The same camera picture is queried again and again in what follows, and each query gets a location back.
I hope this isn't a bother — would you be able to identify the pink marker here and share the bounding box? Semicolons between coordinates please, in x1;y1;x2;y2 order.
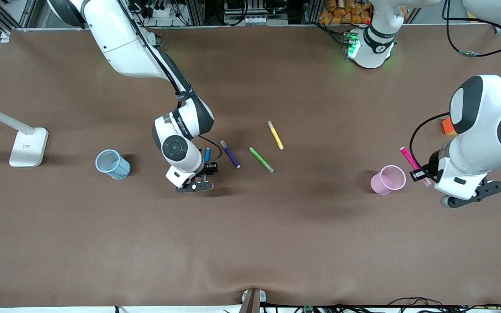
400;147;432;187

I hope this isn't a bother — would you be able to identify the pink mesh cup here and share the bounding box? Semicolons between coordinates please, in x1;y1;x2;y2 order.
370;165;407;195

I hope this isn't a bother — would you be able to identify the green marker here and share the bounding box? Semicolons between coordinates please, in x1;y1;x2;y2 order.
249;147;275;174

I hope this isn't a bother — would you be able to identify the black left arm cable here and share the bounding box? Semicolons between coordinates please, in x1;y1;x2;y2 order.
409;0;501;175

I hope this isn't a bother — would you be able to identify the black floor cables bundle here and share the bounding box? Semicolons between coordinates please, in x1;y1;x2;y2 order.
261;297;501;313

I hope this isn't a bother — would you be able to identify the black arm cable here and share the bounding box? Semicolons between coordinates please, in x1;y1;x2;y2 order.
409;0;501;175
118;0;223;163

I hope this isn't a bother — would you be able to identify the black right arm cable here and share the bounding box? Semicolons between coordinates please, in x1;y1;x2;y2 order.
118;0;223;163

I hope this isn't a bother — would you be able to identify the white power strip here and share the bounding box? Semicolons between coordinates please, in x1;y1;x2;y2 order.
143;3;174;19

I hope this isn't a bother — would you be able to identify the white desk lamp stand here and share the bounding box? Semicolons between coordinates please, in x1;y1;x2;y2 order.
0;99;50;168

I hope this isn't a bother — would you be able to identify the blue mesh cup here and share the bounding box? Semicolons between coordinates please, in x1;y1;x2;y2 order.
95;149;131;180

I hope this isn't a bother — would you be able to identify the purple marker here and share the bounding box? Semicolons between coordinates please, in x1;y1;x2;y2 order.
220;140;241;169

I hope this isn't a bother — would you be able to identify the yellow marker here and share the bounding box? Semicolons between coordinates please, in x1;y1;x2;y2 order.
267;120;284;150

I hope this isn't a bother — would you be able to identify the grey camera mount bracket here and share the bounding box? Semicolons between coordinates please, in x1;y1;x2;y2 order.
238;288;267;313

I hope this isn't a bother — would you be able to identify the orange snack bags pile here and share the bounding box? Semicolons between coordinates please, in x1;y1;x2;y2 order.
318;0;373;25

